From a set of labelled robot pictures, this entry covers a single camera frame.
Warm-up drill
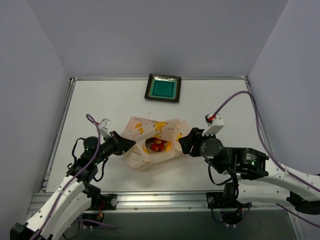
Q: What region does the yellow orange fake mango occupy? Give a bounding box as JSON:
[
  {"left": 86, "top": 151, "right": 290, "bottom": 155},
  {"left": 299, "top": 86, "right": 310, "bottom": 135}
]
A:
[{"left": 164, "top": 141, "right": 172, "bottom": 152}]

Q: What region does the red cherry tomato bunch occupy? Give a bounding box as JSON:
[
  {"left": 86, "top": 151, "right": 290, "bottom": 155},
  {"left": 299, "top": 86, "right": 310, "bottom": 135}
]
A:
[{"left": 145, "top": 137, "right": 166, "bottom": 152}]

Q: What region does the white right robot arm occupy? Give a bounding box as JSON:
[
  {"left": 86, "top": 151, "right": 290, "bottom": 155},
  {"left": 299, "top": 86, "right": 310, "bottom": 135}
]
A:
[{"left": 178, "top": 127, "right": 320, "bottom": 215}]

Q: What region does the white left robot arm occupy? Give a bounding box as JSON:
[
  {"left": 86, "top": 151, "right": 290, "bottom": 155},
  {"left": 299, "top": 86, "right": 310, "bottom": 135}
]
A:
[{"left": 9, "top": 131, "right": 136, "bottom": 240}]

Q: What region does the green square ceramic plate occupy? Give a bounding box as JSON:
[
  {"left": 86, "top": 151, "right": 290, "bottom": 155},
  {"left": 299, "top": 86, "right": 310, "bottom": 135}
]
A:
[{"left": 144, "top": 73, "right": 182, "bottom": 103}]

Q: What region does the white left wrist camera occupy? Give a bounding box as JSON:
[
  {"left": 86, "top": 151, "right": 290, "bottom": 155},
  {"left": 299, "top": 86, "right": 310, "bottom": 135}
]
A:
[{"left": 98, "top": 118, "right": 111, "bottom": 139}]

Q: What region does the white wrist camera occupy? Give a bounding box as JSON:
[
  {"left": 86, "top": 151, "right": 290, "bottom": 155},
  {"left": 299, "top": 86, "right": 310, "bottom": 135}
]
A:
[
  {"left": 202, "top": 112, "right": 225, "bottom": 137},
  {"left": 98, "top": 118, "right": 111, "bottom": 139}
]

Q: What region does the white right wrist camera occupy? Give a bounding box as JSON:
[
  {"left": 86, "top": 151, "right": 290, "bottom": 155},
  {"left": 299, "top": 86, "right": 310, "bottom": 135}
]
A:
[{"left": 202, "top": 112, "right": 225, "bottom": 137}]

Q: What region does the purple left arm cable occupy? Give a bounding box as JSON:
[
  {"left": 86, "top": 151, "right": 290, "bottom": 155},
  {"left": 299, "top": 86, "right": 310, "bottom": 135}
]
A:
[{"left": 29, "top": 113, "right": 118, "bottom": 240}]

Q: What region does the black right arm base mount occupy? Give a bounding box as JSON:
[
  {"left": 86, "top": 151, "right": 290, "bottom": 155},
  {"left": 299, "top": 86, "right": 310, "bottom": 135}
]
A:
[{"left": 206, "top": 183, "right": 252, "bottom": 228}]

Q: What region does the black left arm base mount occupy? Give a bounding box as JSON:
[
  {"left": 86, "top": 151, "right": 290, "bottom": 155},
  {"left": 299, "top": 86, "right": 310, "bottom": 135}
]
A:
[{"left": 62, "top": 189, "right": 118, "bottom": 238}]

